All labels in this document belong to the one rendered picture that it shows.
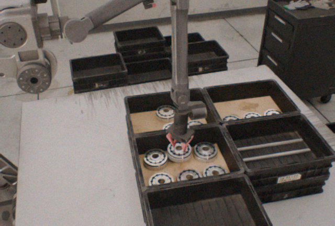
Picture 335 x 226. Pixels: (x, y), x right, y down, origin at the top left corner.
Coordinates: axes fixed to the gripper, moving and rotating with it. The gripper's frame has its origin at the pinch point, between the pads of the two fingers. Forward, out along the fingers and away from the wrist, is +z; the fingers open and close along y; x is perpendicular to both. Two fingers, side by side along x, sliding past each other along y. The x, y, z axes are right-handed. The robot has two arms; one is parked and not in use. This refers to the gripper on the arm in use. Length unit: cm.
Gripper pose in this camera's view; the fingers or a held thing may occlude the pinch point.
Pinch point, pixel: (179, 147)
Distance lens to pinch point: 154.0
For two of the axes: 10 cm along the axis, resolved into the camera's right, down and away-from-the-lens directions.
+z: -0.2, 8.0, 6.0
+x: -5.5, 4.9, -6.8
